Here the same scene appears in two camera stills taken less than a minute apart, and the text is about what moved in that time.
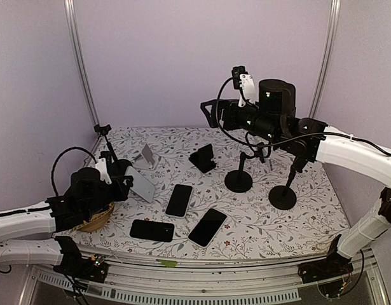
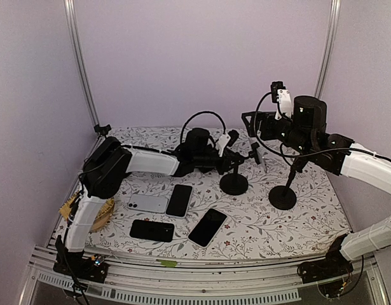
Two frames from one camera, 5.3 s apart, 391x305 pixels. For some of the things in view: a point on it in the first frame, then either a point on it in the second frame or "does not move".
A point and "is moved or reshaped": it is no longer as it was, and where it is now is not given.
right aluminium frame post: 333,28 does not move
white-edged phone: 208,227 does not move
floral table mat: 213,193 does not move
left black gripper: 122,190 → 231,157
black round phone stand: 240,181 is moved or reshaped
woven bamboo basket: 97,220 does not move
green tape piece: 168,263 does not move
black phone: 152,230 does not move
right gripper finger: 214,116 → 251,124
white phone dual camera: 142,187 → 147,203
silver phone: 271,164 → 263,162
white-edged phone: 178,204 does not move
